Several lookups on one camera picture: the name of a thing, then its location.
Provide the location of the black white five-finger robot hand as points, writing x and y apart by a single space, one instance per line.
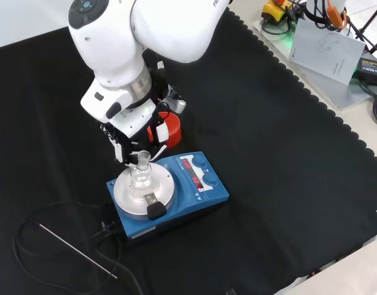
136 120

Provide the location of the clear glass round-bottom flask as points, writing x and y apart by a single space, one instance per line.
141 176

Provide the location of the red plastic flask holder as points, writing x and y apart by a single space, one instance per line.
174 129

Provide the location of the heater with blue base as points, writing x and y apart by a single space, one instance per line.
194 199

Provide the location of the black bench cloth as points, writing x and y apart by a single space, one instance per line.
268 153

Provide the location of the yellow stop button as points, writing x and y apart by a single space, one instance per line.
273 12

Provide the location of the white printed booklet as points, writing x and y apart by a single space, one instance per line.
326 49

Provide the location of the pale base board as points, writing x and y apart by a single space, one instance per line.
339 95

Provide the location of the black power adapter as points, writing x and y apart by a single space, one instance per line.
372 69

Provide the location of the black tripod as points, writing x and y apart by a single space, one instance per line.
368 37

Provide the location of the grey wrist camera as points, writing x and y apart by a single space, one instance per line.
175 103

